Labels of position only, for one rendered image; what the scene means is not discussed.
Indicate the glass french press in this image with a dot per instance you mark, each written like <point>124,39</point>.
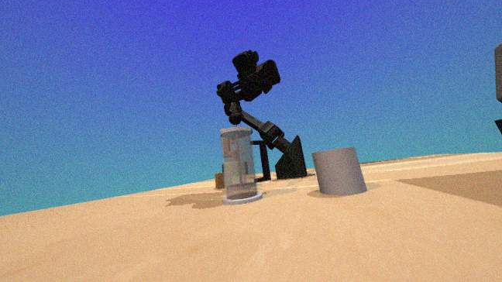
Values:
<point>239,165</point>

